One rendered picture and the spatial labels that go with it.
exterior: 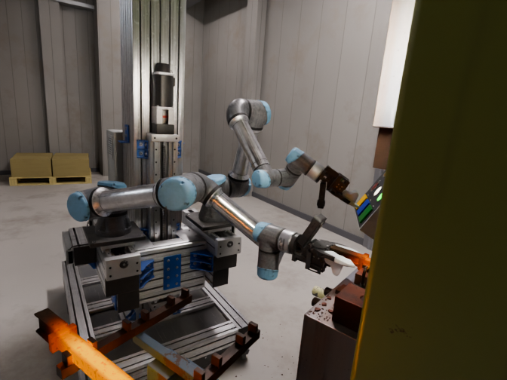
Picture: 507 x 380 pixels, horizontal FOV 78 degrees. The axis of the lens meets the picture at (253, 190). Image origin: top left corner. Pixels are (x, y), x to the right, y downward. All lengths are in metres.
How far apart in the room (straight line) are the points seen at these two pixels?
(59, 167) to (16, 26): 2.52
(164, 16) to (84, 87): 5.55
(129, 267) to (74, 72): 6.00
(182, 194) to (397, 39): 0.75
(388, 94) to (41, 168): 5.84
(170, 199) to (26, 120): 6.14
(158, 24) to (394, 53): 1.18
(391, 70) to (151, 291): 1.37
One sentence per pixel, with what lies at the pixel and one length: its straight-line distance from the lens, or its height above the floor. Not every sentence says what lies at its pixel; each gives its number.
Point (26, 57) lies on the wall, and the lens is 7.15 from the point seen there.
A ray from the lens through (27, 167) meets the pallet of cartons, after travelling 6.23.
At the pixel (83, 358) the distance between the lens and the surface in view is 0.69.
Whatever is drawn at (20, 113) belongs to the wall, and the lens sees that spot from 7.12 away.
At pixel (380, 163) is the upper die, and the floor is 1.28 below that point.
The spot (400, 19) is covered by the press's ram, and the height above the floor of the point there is 1.58.
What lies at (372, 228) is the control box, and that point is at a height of 0.97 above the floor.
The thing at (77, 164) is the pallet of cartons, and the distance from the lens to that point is 6.17.
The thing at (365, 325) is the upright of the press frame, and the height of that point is 1.14.
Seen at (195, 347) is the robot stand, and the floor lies 0.22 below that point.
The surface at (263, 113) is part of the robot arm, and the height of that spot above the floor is 1.38.
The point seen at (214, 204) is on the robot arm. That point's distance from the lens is 1.21.
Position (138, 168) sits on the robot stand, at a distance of 1.64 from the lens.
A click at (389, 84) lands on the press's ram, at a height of 1.45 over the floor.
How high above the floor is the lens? 1.37
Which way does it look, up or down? 13 degrees down
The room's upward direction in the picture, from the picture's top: 4 degrees clockwise
